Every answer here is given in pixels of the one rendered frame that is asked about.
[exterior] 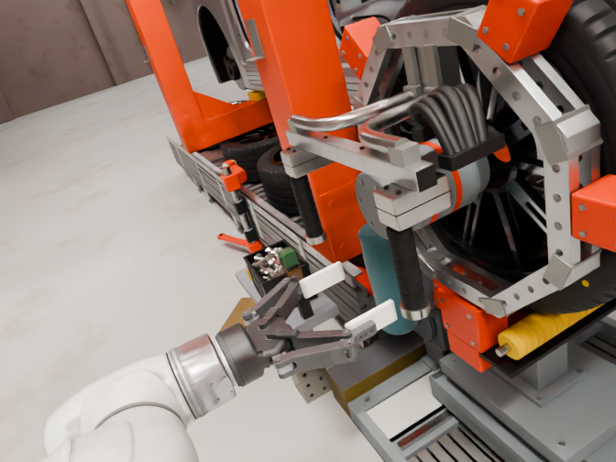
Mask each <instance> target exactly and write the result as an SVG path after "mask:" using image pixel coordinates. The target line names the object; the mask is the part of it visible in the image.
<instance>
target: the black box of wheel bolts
mask: <svg viewBox="0 0 616 462"><path fill-rule="evenodd" d="M286 247H292V246H291V245H290V244H289V243H288V242H287V241H286V240H285V239H282V240H281V241H279V242H276V243H274V244H272V245H269V246H267V247H264V248H262V249H260V250H258V251H255V252H253V253H251V254H248V255H246V256H244V257H243V260H244V261H245V262H246V264H247V269H248V271H249V274H250V276H251V279H252V281H253V283H254V286H255V288H256V290H257V291H258V293H259V295H260V296H261V298H263V297H264V296H265V295H266V294H268V293H269V292H270V291H271V290H272V289H273V288H274V287H275V286H276V285H278V284H279V283H280V282H281V281H282V280H283V279H285V275H284V272H283V268H284V267H283V266H282V265H281V263H280V260H279V257H278V254H277V252H278V251H280V250H282V249H284V248H286ZM292 248H293V247H292ZM293 249H294V248H293ZM294 250H295V249H294ZM295 251H296V250H295ZM296 253H297V256H298V259H299V261H300V263H299V264H298V265H299V266H300V267H301V268H302V273H303V276H304V278H306V277H308V276H310V275H311V272H310V269H309V263H308V262H307V261H306V260H305V259H304V258H303V257H302V256H301V255H300V254H299V253H298V252H297V251H296ZM317 297H318V295H317V293H316V294H315V295H313V296H311V297H309V300H310V301H311V300H313V299H315V298H317Z"/></svg>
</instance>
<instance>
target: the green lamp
mask: <svg viewBox="0 0 616 462"><path fill-rule="evenodd" d="M277 254H278V257H279V260H280V264H281V265H282V266H283V267H284V268H285V269H289V268H291V267H293V266H295V265H297V264H299V263H300V261H299V259H298V256H297V253H296V251H295V250H294V249H293V248H292V247H286V248H284V249H282V250H280V251H278V252H277Z"/></svg>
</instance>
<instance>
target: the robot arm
mask: <svg viewBox="0 0 616 462"><path fill-rule="evenodd" d="M344 279H345V274H344V271H343V267H342V264H341V262H340V261H337V262H336V263H334V264H332V265H330V266H328V267H326V268H324V269H321V270H319V271H317V272H315V273H314V274H312V275H310V276H308V277H306V278H304V279H302V280H300V281H299V280H298V277H297V276H292V277H290V278H285V279H283V280H282V281H281V282H280V283H279V284H278V285H276V286H275V287H274V288H273V289H272V290H271V291H270V292H269V293H268V294H266V295H265V296H264V297H263V298H262V299H261V300H260V301H259V302H257V303H256V304H255V305H254V306H253V307H251V308H249V309H247V310H246V311H244V312H243V313H242V314H241V316H242V318H243V321H244V323H245V326H246V327H245V328H244V326H243V325H242V324H240V323H236V324H233V325H231V326H229V327H227V328H226V329H224V330H222V331H220V332H218V333H216V336H215V340H213V341H212V340H211V338H210V336H209V335H208V334H202V335H199V336H197V337H195V338H194V339H192V340H190V341H188V342H186V343H184V344H182V345H180V346H177V347H174V348H172V349H171V350H170V351H168V352H165V353H163V354H161V355H158V356H155V357H148V358H143V359H140V360H138V361H135V362H133V363H131V364H128V365H126V366H123V367H122V368H119V369H117V370H115V371H113V372H111V373H109V374H107V375H105V376H103V377H101V378H100V379H98V380H96V381H94V382H93V383H91V384H89V385H87V386H86V387H84V388H83V389H81V390H79V391H78V392H77V393H75V394H74V395H72V396H71V397H70V398H69V399H68V400H67V401H65V402H64V403H63V404H62V405H61V406H60V407H59V408H58V409H56V410H55V411H54V412H53V413H52V414H51V416H50V417H49V418H48V419H47V421H46V423H45V425H44V429H43V446H44V451H45V455H46V458H44V459H42V460H41V461H39V462H200V461H199V457H198V455H197V452H196V449H195V447H194V444H193V440H192V439H191V437H190V436H189V435H188V433H187V428H188V426H187V425H189V424H190V423H192V422H193V421H195V420H197V419H198V418H200V417H204V416H205V415H206V414H207V413H209V412H211V411H212V410H214V409H216V408H218V407H220V406H221V405H223V404H225V403H227V402H229V401H231V400H233V399H235V397H236V391H235V389H234V386H236V385H238V387H242V388H243V387H244V386H246V385H248V384H249V383H251V382H252V381H254V380H257V379H259V378H260V377H262V376H263V375H264V369H265V367H267V366H269V365H273V364H274V366H275V368H276V370H277V372H278V375H279V378H280V379H282V380H284V379H286V378H288V377H290V376H292V375H294V374H296V373H298V372H303V371H307V370H312V369H320V368H325V367H330V366H334V365H339V364H344V363H348V362H353V361H357V360H358V358H359V356H358V351H357V345H358V344H359V343H361V342H362V341H364V340H366V339H368V338H369V337H371V336H374V335H375V334H376V333H377V332H378V330H380V329H381V328H383V327H384V326H386V325H389V324H391V323H392V322H394V321H396V320H397V319H398V318H397V314H396V310H395V306H394V301H393V300H388V301H386V302H384V303H382V304H381V305H379V306H377V307H375V308H373V309H371V310H370V311H368V312H366V313H363V314H362V315H360V316H359V317H357V318H355V319H353V320H351V321H350V322H348V323H346V324H345V328H346V329H341V330H323V331H304V332H301V331H299V330H298V329H292V328H291V327H290V326H289V325H288V324H286V321H287V319H288V318H289V316H290V315H291V313H292V311H293V310H294V308H295V306H296V305H297V303H298V302H299V301H300V300H301V298H302V297H304V298H306V299H307V298H309V297H311V296H313V295H315V294H317V293H318V292H321V291H323V290H324V289H326V288H328V287H330V286H332V285H334V284H336V283H338V282H340V281H342V280H344ZM284 288H285V290H286V291H284ZM340 339H344V340H342V341H341V340H340ZM345 351H346V352H347V353H346V352H345Z"/></svg>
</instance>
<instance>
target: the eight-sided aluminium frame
mask: <svg viewBox="0 0 616 462"><path fill-rule="evenodd" d="M486 8H487V6H486V5H480V6H477V7H473V8H466V9H459V10H453V11H445V12H439V13H432V14H425V15H419V16H416V15H411V16H406V17H403V18H400V19H397V20H394V21H391V22H389V23H386V24H383V25H380V26H378V27H377V30H376V33H375V36H374V37H373V38H372V40H373V42H372V45H371V48H370V52H369V55H368V59H367V62H366V65H365V69H364V71H363V74H362V77H361V80H360V84H359V87H358V89H357V94H356V96H354V103H353V108H354V110H355V109H358V108H360V107H363V106H366V105H370V104H373V103H376V102H378V101H380V100H383V99H386V98H389V97H390V95H391V91H392V89H393V86H394V84H395V82H396V80H397V77H398V75H399V73H400V70H401V68H402V65H403V62H404V59H403V54H402V46H411V45H412V46H413V47H414V48H420V47H423V46H424V45H429V44H435V45H436V47H441V46H460V47H462V48H463V50H464V51H465V52H466V53H467V55H468V56H469V57H470V58H471V59H472V60H473V61H474V62H475V63H476V65H477V66H478V67H479V69H480V70H481V71H482V72H483V73H484V75H485V76H486V77H487V78H488V80H489V81H490V82H491V83H492V85H493V86H494V87H495V88H496V90H497V91H498V92H499V93H500V95H501V96H502V97H503V98H504V100H505V101H506V102H507V103H508V104H509V106H510V107H511V108H512V110H513V111H514V112H515V113H516V114H517V116H518V117H519V118H520V119H521V120H522V121H523V122H524V124H525V125H526V126H527V127H528V128H529V130H530V131H531V132H532V133H533V135H534V136H535V137H536V138H537V140H538V141H539V142H540V144H541V147H542V149H543V158H544V193H545V210H546V228H547V246H548V264H547V265H546V266H544V267H542V268H541V269H539V270H537V271H536V272H534V273H532V274H531V275H529V276H527V277H526V278H524V279H522V280H520V281H518V282H516V283H515V284H512V283H510V282H508V281H506V280H504V279H502V278H500V277H498V276H496V275H494V274H492V273H490V272H488V271H486V270H484V269H482V268H480V267H478V266H476V265H474V264H472V263H470V262H468V261H466V260H464V259H462V258H460V257H458V256H456V255H454V254H452V253H450V252H449V251H448V250H447V249H446V248H445V247H444V246H443V244H442V243H441V241H440V240H439V238H438V237H437V235H436V234H435V232H434V231H433V229H432V228H431V227H430V226H429V225H427V226H424V227H422V228H420V229H418V230H416V231H415V232H416V234H417V235H418V236H417V235H416V234H415V232H414V231H413V235H414V240H415V241H414V243H415V246H416V251H417V255H418V260H419V264H420V269H421V270H422V271H423V273H424V274H425V275H427V276H428V277H429V278H430V279H431V280H432V279H433V278H435V279H436V280H437V281H439V282H440V283H441V284H443V285H444V286H446V287H447V288H448V289H450V290H451V291H453V292H455V293H457V294H459V295H461V296H462V297H464V298H466V299H467V300H469V301H471V302H472V303H474V304H475V305H477V306H479V307H480V308H482V309H484V310H485V311H486V313H487V314H493V315H494V316H496V317H498V318H502V317H503V316H508V315H509V314H512V313H513V312H515V311H517V310H518V309H521V308H523V307H524V306H526V305H528V304H530V303H533V302H535V301H537V300H539V299H541V298H543V297H545V296H546V295H548V294H550V293H553V292H556V291H558V290H560V291H561V290H563V289H565V287H567V286H568V285H570V284H572V283H573V282H575V281H577V280H579V279H580V278H582V277H584V276H585V275H587V274H589V273H590V272H591V271H593V270H594V269H596V268H598V267H599V266H600V253H601V251H602V248H601V247H598V246H595V245H592V244H590V243H587V242H584V241H581V240H578V239H576V238H573V236H572V211H571V194H572V193H574V192H576V191H578V190H580V189H582V188H583V187H585V186H587V185H589V184H591V183H593V182H594V181H596V180H598V179H600V144H602V143H603V140H602V137H601V135H600V121H599V120H598V118H597V117H595V116H594V115H593V114H592V112H591V109H590V107H589V104H584V103H583V102H582V101H581V100H580V99H579V98H578V96H577V95H576V94H575V93H574V92H573V91H572V90H571V88H570V87H569V86H568V85H567V84H566V83H565V81H564V80H563V79H562V78H561V77H560V76H559V75H558V74H557V72H556V71H555V70H554V69H553V68H552V67H551V65H550V64H549V63H548V62H547V61H546V60H545V59H544V57H543V56H542V55H541V54H540V53H539V52H537V53H535V54H533V55H531V56H528V57H526V58H523V59H521V60H517V61H516V62H513V63H507V62H506V61H505V60H504V59H502V58H501V57H500V56H499V55H498V54H497V53H496V52H495V51H493V50H492V49H491V48H490V47H489V46H488V45H487V44H486V43H484V42H483V41H482V40H481V39H480V38H478V31H479V26H480V23H481V20H482V18H483V16H484V13H485V11H486ZM419 238H420V239H421V240H422V242H423V243H422V242H421V240H420V239H419ZM424 246H425V247H424ZM426 248H427V250H426Z"/></svg>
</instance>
